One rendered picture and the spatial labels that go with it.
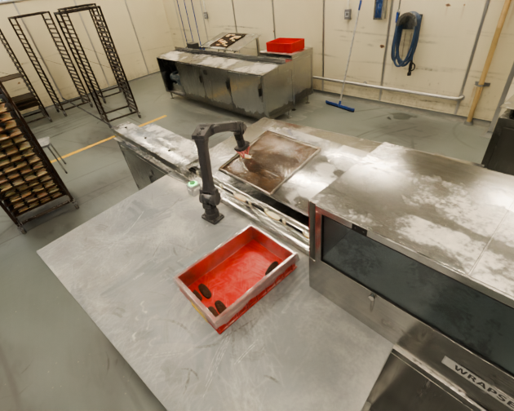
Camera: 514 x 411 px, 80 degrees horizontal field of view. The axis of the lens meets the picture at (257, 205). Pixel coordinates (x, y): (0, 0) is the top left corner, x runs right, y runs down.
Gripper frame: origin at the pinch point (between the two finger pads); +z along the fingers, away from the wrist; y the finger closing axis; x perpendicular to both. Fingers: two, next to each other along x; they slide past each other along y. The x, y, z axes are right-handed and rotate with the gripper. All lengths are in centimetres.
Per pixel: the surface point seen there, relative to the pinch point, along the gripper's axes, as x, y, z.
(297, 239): 72, 45, 1
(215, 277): 51, 84, -3
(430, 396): 145, 73, 19
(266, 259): 65, 62, 1
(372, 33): -59, -347, 53
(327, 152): 52, -23, 1
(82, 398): -15, 174, 63
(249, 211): 37, 41, 1
